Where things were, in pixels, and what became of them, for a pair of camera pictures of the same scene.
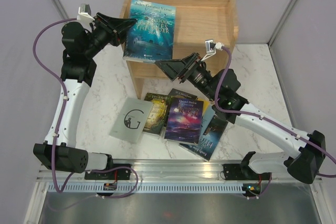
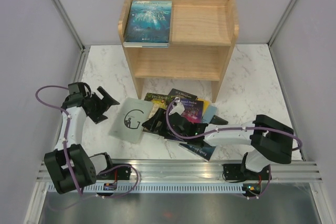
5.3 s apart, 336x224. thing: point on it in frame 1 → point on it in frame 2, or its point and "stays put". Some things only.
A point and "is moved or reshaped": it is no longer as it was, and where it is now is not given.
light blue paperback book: x=207 y=119 stays put
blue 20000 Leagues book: x=151 y=38 is moved or reshaped
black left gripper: x=112 y=25 → x=106 y=102
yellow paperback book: x=206 y=104 stays put
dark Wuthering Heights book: x=208 y=141 stays put
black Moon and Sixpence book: x=177 y=93 stays put
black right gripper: x=187 y=65 → x=150 y=125
